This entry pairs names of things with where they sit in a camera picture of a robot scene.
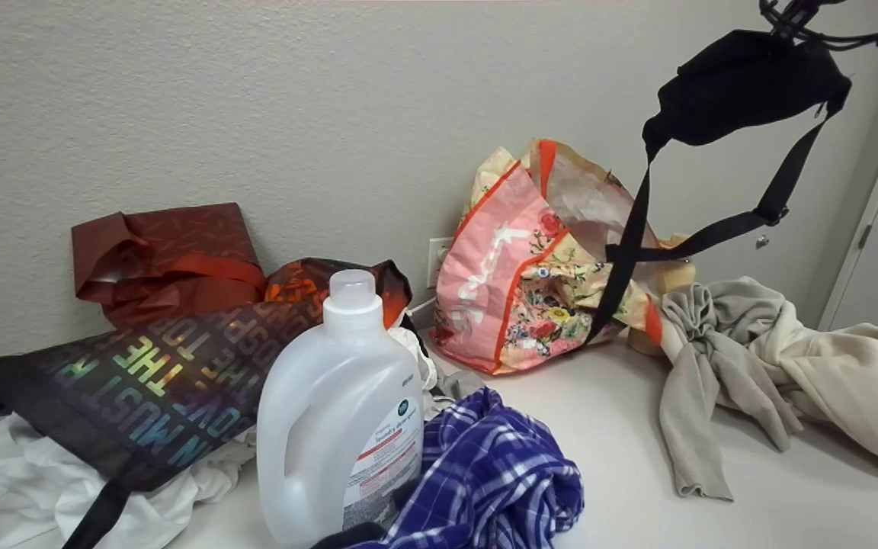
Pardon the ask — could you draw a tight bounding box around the black strap bag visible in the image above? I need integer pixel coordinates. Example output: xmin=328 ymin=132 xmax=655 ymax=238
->
xmin=583 ymin=26 xmax=858 ymax=346

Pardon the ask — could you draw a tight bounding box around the pink floral shopping bag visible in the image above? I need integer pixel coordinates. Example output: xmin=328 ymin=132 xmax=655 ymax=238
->
xmin=429 ymin=138 xmax=703 ymax=380

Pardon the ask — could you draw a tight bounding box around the orange brown patterned bag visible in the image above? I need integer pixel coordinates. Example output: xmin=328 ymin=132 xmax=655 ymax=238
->
xmin=263 ymin=257 xmax=418 ymax=333

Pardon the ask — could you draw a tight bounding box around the dark red tote bag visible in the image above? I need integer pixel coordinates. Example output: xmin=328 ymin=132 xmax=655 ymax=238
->
xmin=71 ymin=201 xmax=272 ymax=330

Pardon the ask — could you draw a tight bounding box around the black tote bag rainbow text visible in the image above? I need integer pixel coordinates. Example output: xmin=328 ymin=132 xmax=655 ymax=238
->
xmin=0 ymin=293 xmax=333 ymax=549

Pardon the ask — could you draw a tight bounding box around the blue plaid shirt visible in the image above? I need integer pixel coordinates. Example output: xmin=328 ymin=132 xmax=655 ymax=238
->
xmin=351 ymin=385 xmax=589 ymax=549

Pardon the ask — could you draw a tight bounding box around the white plastic detergent jug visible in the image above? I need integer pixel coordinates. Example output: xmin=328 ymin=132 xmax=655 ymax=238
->
xmin=252 ymin=264 xmax=433 ymax=549

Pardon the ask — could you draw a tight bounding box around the dark grey cloth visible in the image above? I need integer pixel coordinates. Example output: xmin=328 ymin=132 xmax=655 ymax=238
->
xmin=312 ymin=519 xmax=393 ymax=549

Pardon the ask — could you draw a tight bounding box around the large white cloth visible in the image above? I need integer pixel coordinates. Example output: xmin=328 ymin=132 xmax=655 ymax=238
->
xmin=0 ymin=408 xmax=260 ymax=549

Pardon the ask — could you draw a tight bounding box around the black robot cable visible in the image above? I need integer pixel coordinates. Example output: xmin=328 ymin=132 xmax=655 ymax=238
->
xmin=809 ymin=11 xmax=878 ymax=55

